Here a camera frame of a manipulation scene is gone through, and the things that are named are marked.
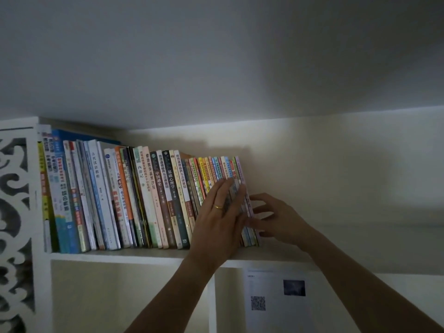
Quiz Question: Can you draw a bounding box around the thin pink spine booklet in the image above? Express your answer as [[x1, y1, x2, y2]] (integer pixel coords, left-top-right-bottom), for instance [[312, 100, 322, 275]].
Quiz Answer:
[[234, 156, 260, 247]]

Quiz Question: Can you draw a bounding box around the person's right forearm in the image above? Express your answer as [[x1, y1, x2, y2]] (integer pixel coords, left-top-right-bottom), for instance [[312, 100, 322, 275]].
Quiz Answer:
[[305, 229, 444, 333]]

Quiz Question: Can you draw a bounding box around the person's left forearm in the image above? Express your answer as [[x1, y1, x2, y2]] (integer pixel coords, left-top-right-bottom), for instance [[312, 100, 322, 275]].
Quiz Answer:
[[124, 255, 216, 333]]

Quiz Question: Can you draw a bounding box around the white carved side panel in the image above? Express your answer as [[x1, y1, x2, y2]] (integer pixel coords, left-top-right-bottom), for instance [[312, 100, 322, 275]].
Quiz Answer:
[[0, 116, 53, 333]]

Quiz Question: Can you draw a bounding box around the row of upright books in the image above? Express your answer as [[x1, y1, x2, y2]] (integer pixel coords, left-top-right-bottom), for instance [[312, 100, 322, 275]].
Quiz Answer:
[[37, 124, 258, 254]]

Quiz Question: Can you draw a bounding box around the white printed paper sheet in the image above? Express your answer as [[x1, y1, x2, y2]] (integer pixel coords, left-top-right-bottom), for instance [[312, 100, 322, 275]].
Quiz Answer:
[[242, 268, 314, 333]]

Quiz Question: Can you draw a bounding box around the person's left hand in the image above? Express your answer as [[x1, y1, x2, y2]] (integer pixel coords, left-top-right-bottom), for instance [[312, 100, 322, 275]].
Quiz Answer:
[[188, 178, 249, 275]]

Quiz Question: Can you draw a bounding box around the white wooden bookshelf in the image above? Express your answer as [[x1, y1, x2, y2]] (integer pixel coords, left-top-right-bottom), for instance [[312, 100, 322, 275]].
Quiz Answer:
[[0, 107, 444, 333]]

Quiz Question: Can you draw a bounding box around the person's right hand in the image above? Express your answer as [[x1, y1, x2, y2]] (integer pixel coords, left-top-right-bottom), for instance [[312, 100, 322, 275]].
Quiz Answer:
[[246, 193, 315, 252]]

